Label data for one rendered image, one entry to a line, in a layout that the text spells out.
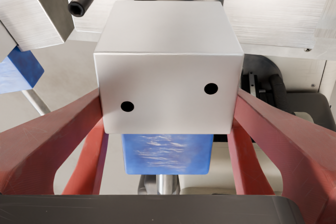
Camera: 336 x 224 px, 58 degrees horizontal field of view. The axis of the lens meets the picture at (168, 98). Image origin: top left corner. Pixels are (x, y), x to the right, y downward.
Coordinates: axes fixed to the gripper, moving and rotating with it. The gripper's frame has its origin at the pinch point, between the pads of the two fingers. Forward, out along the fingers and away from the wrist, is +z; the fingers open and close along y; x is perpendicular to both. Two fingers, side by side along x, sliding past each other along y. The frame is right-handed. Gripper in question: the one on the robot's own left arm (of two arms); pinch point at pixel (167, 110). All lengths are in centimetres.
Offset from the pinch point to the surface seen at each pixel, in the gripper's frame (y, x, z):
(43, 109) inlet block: 12.9, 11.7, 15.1
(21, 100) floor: 80, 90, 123
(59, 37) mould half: 9.1, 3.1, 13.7
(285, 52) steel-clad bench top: -11.5, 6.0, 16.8
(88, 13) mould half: 5.0, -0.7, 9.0
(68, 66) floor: 47, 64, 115
